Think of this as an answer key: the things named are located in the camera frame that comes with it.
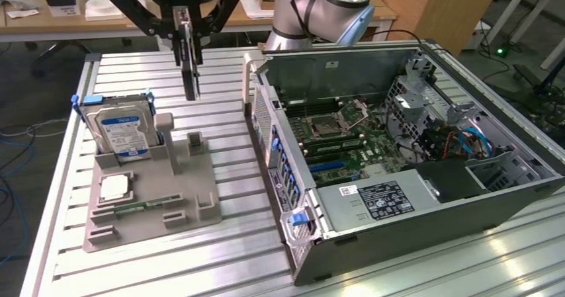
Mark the grey plastic parts rack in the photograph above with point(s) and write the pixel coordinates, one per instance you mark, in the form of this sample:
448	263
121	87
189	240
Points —
146	211

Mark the white box with round roll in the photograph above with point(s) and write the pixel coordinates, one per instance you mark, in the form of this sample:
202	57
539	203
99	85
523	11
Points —
95	12

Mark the silver chipset heat sink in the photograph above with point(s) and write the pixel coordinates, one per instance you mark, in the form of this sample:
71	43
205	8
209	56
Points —
378	170

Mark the graphics card with metal bracket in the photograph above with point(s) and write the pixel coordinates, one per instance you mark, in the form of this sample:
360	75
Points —
190	78

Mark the white box with black top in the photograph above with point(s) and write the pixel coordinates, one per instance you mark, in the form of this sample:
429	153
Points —
62	11

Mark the wooden cabinet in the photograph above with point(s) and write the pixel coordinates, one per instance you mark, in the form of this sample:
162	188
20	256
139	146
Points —
441	12

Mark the green RAM stick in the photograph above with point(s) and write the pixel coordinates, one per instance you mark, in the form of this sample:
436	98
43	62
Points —
141	206

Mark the long black expansion slot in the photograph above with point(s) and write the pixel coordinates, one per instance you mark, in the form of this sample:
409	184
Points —
332	145

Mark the white paper card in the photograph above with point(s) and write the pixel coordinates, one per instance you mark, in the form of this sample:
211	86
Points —
22	13

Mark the green indicator light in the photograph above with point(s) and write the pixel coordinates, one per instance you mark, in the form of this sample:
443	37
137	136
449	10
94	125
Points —
500	51

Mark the hard disk in blue carrier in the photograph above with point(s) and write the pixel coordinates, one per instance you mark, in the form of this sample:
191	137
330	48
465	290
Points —
123	131

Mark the CPU socket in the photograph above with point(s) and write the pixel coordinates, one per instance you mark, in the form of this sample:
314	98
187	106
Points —
326	127

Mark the metal socket cover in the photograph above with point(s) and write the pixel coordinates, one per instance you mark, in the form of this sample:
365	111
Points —
353	110

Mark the white booklet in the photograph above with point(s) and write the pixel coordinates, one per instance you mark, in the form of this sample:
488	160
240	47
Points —
258	11

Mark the silver CPU chip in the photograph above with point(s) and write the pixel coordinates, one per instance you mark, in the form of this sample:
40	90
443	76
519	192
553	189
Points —
114	188

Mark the silver power supply unit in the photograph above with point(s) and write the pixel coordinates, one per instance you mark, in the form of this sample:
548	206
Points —
340	211

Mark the grey open disk bay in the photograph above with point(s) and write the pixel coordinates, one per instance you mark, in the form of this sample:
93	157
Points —
521	171

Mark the black chair base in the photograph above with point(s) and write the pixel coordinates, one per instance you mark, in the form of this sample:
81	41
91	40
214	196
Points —
48	54

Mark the green motherboard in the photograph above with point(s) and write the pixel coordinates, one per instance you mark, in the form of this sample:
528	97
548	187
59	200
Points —
376	145

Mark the white desk frame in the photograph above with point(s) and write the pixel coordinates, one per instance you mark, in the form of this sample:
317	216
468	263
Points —
553	57

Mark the wooden desk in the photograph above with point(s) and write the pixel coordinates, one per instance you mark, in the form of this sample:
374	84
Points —
53	25

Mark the silver perforated disk bay cage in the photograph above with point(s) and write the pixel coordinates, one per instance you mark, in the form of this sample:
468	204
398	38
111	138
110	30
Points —
410	111

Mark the open dark grey PC case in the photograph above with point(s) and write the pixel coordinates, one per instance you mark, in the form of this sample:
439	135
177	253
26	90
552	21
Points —
397	244

